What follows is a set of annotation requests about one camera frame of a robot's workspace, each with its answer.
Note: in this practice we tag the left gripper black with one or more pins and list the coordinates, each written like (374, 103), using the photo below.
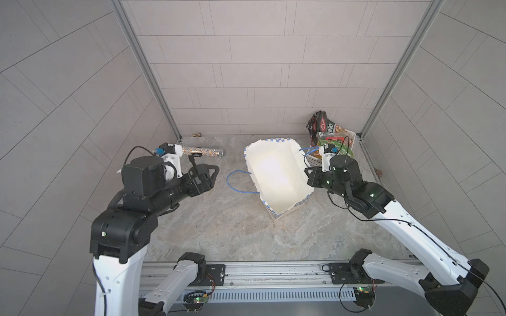
(199, 178)

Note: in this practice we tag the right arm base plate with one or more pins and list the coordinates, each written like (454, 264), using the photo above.
(347, 273)

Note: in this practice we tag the left circuit board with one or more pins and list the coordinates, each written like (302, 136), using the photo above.
(196, 299)

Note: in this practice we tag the aluminium mounting rail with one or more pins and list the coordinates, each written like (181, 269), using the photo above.
(314, 274)

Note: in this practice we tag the circuit board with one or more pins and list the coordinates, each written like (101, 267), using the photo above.
(365, 297)
(196, 299)

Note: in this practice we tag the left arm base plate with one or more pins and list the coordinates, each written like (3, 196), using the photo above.
(215, 274)

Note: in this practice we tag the white plastic basket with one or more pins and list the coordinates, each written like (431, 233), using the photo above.
(313, 156)

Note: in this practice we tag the right circuit board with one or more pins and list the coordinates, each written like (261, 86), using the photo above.
(365, 297)

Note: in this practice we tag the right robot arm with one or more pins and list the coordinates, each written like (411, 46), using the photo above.
(446, 279)

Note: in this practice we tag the clear red label packet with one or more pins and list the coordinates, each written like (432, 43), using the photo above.
(342, 135)

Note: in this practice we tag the green food packet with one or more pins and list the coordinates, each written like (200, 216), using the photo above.
(342, 148)

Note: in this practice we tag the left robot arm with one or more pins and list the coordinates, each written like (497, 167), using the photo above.
(121, 234)

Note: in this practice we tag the blue checkered paper bag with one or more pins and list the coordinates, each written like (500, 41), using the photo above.
(277, 168)

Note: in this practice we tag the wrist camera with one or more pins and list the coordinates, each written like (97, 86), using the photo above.
(327, 151)
(171, 155)

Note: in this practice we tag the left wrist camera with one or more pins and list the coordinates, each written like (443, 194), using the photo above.
(171, 155)

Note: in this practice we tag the black red condiment packet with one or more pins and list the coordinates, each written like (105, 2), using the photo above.
(319, 123)

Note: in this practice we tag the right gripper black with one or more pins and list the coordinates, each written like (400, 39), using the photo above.
(317, 174)

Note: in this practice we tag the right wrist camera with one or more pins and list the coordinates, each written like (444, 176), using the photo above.
(327, 151)

